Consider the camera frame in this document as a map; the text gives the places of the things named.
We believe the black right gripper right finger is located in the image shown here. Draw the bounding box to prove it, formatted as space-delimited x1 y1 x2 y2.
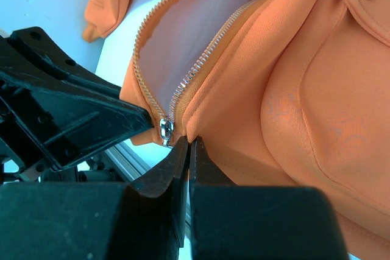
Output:
190 138 349 259

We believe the silver zipper pull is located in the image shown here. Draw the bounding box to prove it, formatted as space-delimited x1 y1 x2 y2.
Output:
160 118 174 149

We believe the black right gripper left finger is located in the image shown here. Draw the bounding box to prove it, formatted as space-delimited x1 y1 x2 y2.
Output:
1 137 188 259

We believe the silver aluminium front rail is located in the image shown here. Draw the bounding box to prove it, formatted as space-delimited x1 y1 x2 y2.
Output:
104 142 151 181

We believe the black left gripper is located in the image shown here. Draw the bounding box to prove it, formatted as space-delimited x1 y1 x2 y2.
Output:
1 27 152 184

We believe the orange zip-up jacket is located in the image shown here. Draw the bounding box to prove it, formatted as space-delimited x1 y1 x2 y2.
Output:
83 0 389 259

